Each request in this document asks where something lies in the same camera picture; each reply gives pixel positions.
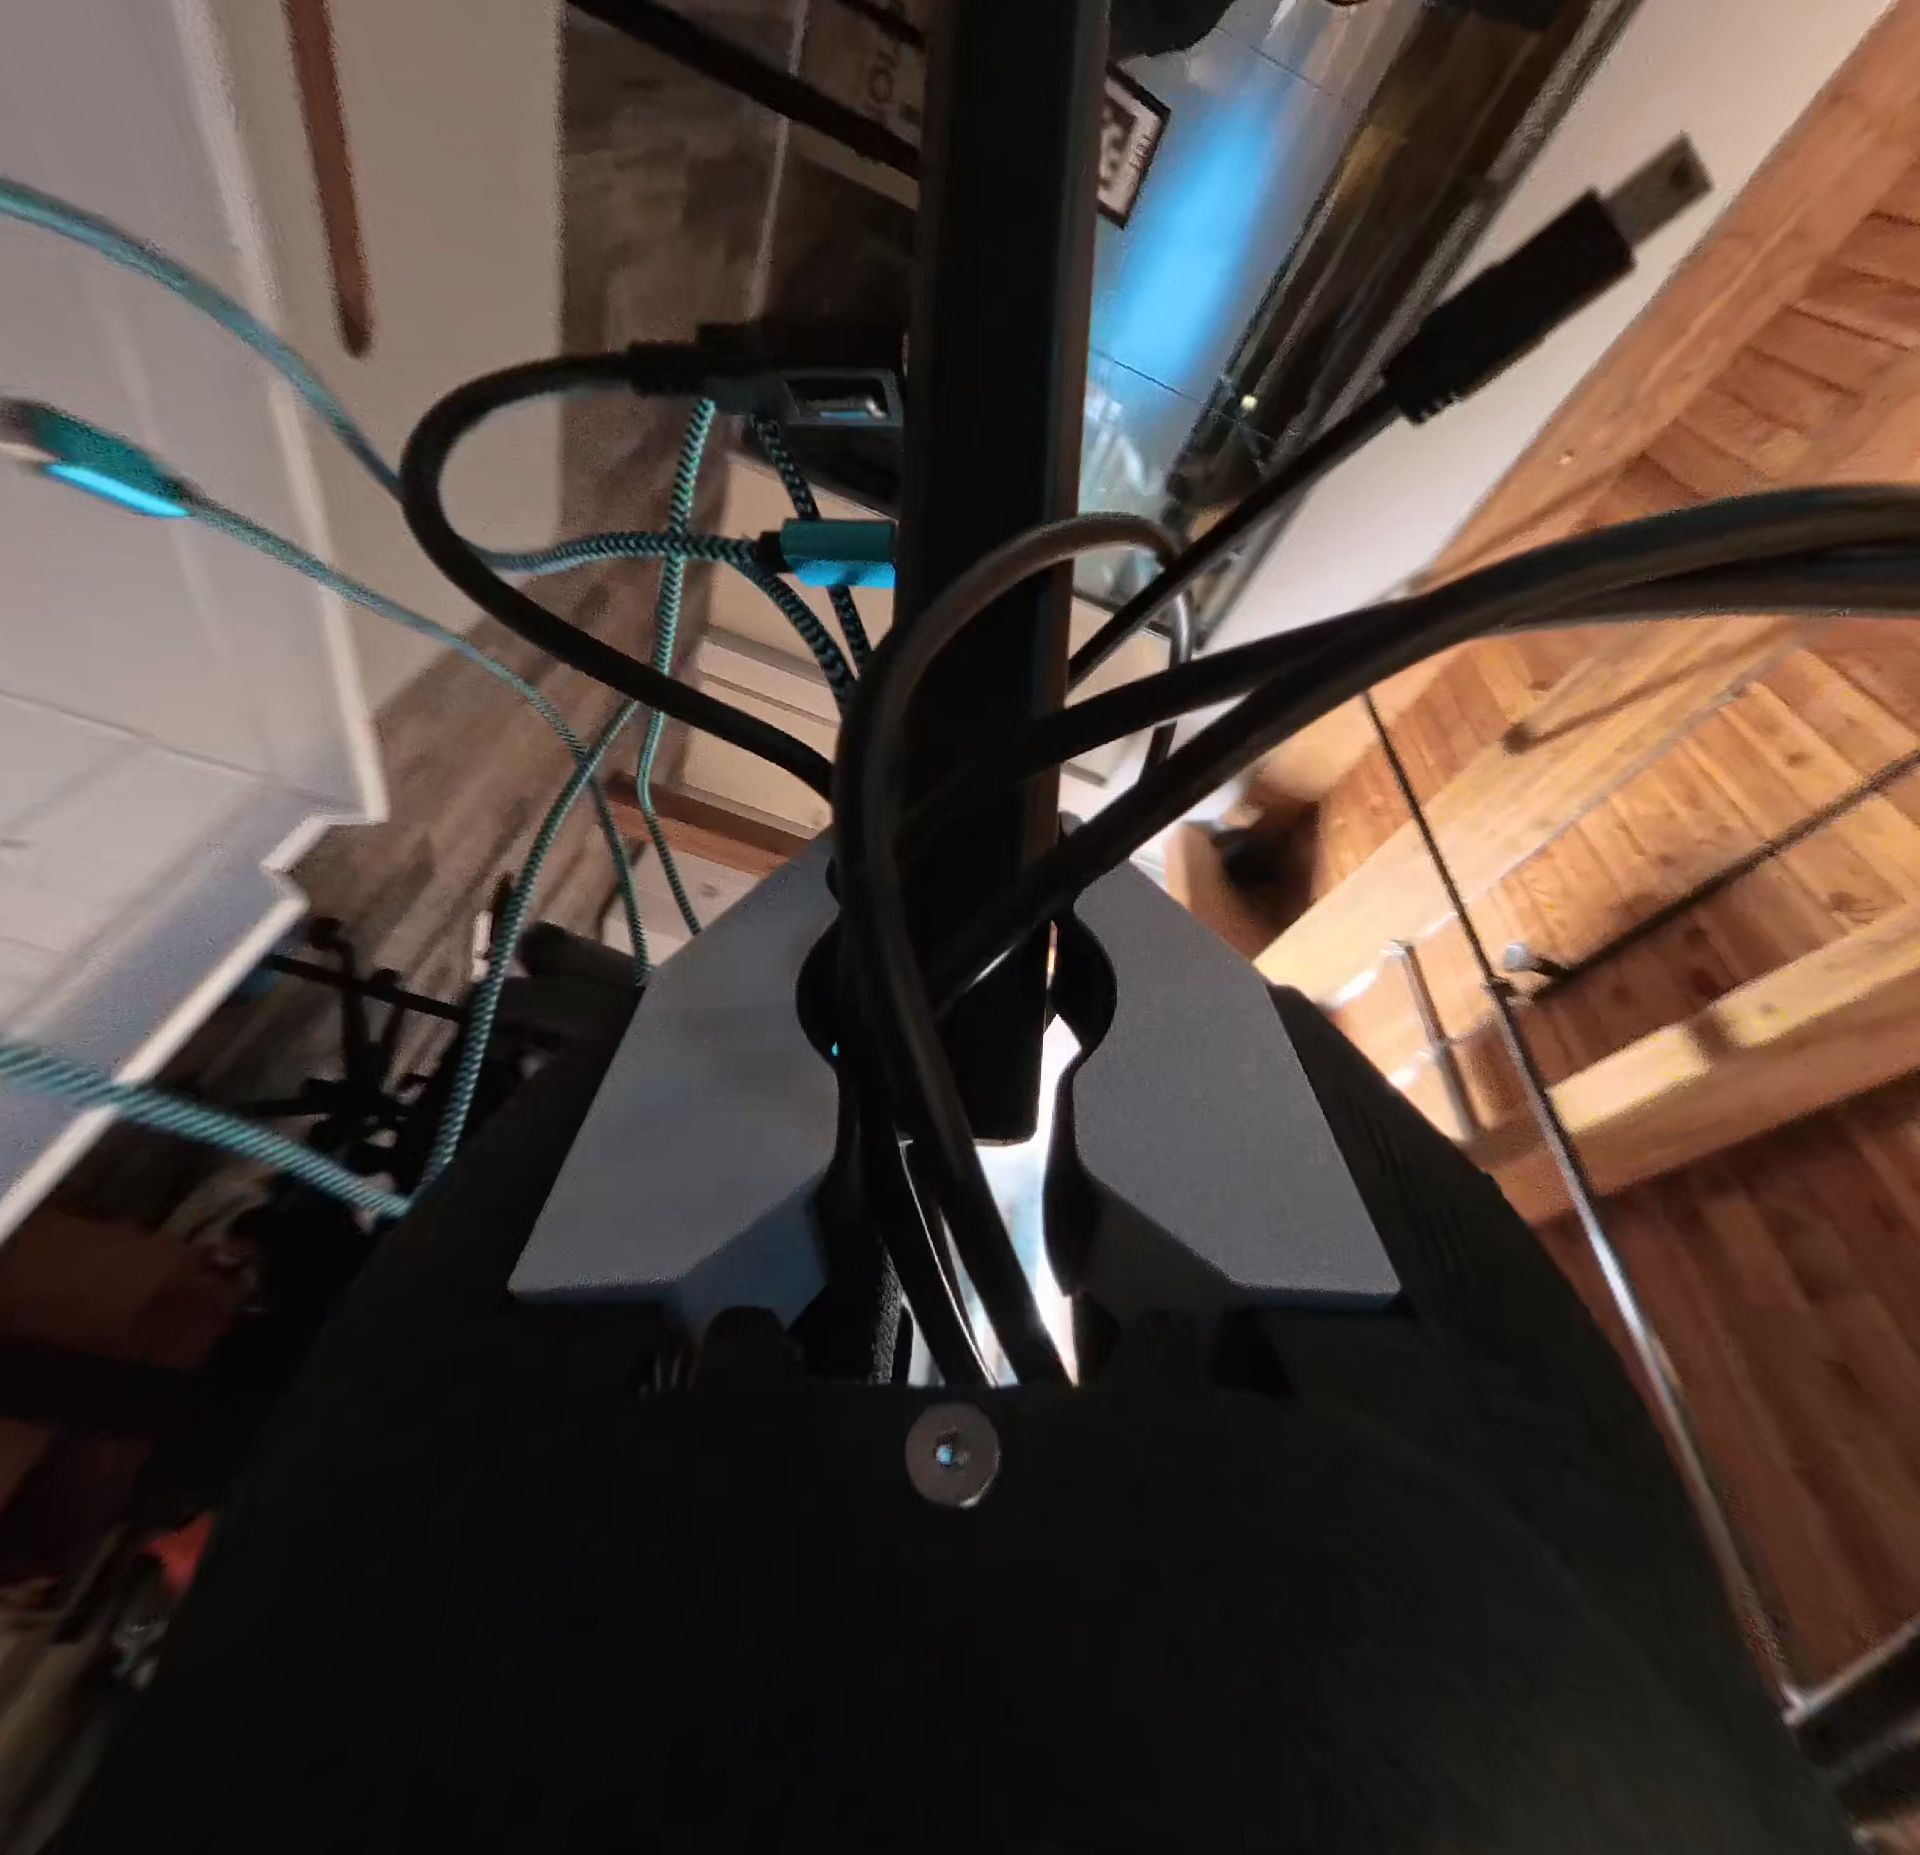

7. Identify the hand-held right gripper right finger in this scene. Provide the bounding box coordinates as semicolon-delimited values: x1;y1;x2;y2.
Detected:
1044;862;1405;1311

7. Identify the black chair base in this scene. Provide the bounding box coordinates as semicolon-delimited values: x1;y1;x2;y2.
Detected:
223;908;504;1186

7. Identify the black vertical pole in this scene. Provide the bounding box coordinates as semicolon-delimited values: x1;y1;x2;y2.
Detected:
775;0;1121;1146

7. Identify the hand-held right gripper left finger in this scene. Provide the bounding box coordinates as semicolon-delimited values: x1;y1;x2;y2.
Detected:
510;840;846;1305

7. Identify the black framed sign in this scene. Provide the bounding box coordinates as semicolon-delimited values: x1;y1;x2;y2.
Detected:
1092;66;1173;232

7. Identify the thick black cable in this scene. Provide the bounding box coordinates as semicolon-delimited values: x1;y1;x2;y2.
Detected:
896;484;1920;838
921;566;1920;1010

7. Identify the black usb cable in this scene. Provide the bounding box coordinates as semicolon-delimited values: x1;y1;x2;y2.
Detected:
1062;138;1715;690

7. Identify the teal braided usb cable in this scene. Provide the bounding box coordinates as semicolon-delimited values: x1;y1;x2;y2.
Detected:
0;692;648;1223
0;398;662;988
0;182;899;594

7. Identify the looped black cable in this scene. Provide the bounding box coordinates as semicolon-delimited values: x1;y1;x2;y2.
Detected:
400;320;911;810

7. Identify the white cabinet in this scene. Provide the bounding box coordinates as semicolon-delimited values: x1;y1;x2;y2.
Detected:
0;0;395;1245

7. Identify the metal wire rack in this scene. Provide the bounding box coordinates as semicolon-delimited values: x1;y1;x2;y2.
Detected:
1362;690;1920;1729

